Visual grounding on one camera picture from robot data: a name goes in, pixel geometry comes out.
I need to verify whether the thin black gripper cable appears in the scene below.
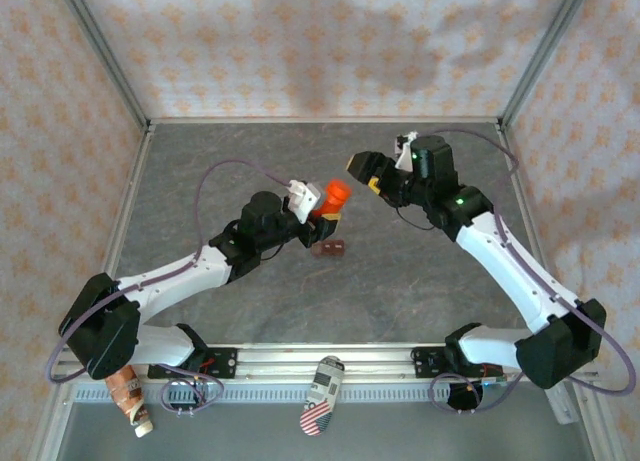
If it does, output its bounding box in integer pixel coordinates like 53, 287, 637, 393
394, 203, 436, 231
257, 241, 287, 262

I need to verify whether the wide aluminium mounting rail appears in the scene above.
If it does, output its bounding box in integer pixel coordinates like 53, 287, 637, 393
54, 343, 600, 385

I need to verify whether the brown squeeze bottle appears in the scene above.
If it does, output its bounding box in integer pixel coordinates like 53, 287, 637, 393
104, 364, 154, 438

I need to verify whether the black round cable port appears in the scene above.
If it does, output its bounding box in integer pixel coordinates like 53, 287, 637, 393
446, 382, 485, 413

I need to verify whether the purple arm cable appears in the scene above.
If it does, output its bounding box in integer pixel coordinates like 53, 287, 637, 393
412, 128, 637, 415
46, 159, 301, 415

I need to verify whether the flag print tube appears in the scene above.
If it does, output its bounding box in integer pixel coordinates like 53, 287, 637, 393
299, 354, 347, 437

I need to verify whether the aluminium side rail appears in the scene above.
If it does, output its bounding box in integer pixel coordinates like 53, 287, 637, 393
27, 123, 155, 461
497, 123, 626, 461

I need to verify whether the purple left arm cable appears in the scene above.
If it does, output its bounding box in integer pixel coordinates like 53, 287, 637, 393
46, 159, 301, 415

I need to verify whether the clear plastic packet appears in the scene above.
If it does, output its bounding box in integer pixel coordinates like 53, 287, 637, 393
547, 380, 581, 425

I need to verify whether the short aluminium frame bar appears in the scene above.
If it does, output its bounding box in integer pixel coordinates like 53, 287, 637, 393
148, 116, 503, 127

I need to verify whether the thin black right gripper cable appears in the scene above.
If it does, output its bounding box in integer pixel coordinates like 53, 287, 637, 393
394, 203, 436, 231

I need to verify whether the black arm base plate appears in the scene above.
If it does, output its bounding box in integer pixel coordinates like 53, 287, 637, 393
412, 347, 504, 381
147, 347, 239, 381

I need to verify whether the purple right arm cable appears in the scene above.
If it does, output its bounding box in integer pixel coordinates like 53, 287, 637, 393
412, 128, 637, 415

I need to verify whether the aluminium frame post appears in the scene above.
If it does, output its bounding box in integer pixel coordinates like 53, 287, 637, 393
53, 0, 151, 127
499, 0, 595, 127

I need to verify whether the brown pill organizer box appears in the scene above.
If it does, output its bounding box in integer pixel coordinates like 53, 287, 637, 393
310, 239, 347, 260

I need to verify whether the slotted grey cable duct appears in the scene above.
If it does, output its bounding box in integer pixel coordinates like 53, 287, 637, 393
73, 383, 454, 403

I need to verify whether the thin black left gripper cable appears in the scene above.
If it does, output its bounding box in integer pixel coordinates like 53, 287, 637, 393
257, 241, 287, 262

